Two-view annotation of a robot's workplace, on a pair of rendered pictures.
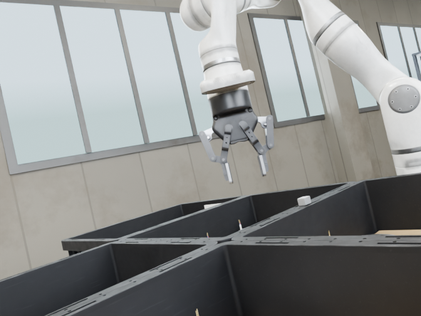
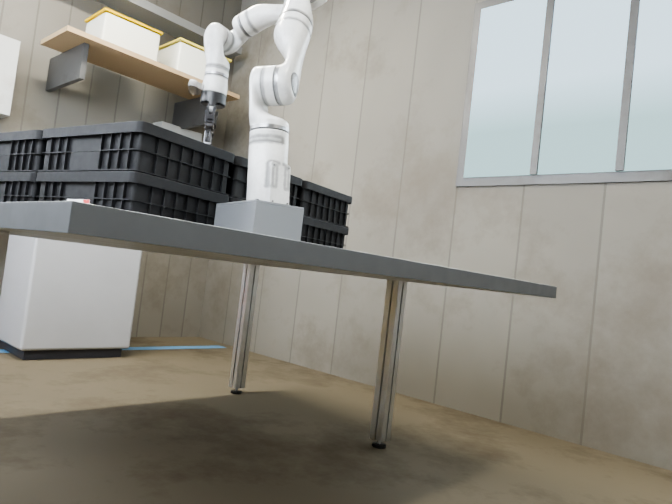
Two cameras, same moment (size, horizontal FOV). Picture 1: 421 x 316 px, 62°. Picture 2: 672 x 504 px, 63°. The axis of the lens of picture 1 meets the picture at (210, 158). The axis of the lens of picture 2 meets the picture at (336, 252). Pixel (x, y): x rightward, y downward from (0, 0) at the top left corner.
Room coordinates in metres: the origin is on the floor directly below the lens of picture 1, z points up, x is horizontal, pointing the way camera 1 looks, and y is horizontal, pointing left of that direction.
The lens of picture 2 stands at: (0.66, -1.72, 0.65)
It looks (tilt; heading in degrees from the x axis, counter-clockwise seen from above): 3 degrees up; 76
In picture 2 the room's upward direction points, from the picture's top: 7 degrees clockwise
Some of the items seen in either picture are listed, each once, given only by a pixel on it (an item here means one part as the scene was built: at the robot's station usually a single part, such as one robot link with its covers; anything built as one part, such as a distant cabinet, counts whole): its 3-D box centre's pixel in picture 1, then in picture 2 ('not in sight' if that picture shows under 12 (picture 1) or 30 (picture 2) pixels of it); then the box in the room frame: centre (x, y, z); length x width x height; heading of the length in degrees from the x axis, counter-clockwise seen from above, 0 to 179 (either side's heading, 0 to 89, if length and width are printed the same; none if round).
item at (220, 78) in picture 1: (224, 76); (208, 83); (0.62, -0.06, 1.17); 0.11 x 0.09 x 0.06; 178
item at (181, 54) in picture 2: not in sight; (191, 69); (0.44, 2.39, 2.03); 0.44 x 0.37 x 0.24; 34
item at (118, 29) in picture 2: not in sight; (122, 42); (0.00, 2.10, 2.02); 0.40 x 0.33 x 0.22; 34
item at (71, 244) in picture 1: (158, 221); (283, 192); (0.91, 0.17, 0.92); 0.40 x 0.30 x 0.02; 133
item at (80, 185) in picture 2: not in sight; (131, 207); (0.48, -0.24, 0.76); 0.40 x 0.30 x 0.12; 133
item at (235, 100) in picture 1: (233, 117); (212, 107); (0.64, -0.06, 1.10); 0.08 x 0.08 x 0.09
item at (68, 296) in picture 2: not in sight; (75, 246); (-0.08, 1.94, 0.64); 0.65 x 0.55 x 1.29; 34
